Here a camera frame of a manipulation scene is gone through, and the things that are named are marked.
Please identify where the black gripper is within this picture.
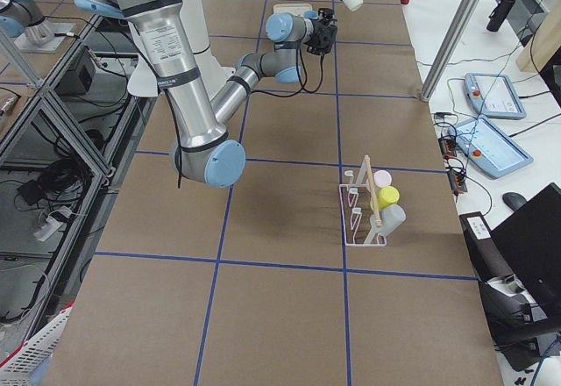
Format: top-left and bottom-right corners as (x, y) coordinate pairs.
(306, 20), (337, 54)

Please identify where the pink plastic cup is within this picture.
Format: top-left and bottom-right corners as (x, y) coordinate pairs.
(373, 170), (393, 189)

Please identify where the yellow plastic cup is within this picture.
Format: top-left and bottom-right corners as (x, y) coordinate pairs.
(371, 186), (400, 210)

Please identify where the grey plastic cup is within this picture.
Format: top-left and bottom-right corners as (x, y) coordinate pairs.
(374, 204), (406, 237)

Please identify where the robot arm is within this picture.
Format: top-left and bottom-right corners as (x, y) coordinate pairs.
(75, 0), (337, 188)

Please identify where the cream plastic tray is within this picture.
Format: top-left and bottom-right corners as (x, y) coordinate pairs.
(273, 3), (313, 17)

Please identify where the black bottle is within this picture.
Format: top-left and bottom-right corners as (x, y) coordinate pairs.
(486, 0), (516, 32)

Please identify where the far teach pendant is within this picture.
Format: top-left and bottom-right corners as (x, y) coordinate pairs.
(464, 73), (527, 120)

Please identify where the teach pendant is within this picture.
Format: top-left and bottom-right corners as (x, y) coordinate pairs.
(464, 73), (527, 120)
(448, 115), (534, 179)

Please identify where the near teach pendant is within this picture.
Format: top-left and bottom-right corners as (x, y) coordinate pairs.
(448, 115), (534, 179)

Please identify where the black computer mouse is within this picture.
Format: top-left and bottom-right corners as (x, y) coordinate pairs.
(501, 192), (527, 211)

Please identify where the black laptop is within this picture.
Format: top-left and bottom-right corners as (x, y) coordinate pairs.
(492, 182), (561, 316)

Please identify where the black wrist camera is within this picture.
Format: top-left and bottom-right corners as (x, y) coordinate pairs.
(317, 8), (337, 25)

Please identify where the black camera cable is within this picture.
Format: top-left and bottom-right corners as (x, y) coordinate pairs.
(249, 43), (327, 96)

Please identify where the aluminium frame post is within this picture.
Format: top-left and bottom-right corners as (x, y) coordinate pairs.
(419, 0), (479, 102)

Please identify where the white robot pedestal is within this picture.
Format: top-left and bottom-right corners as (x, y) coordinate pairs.
(127, 0), (234, 99)

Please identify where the white wire cup rack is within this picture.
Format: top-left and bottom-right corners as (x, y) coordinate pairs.
(338, 154), (387, 247)

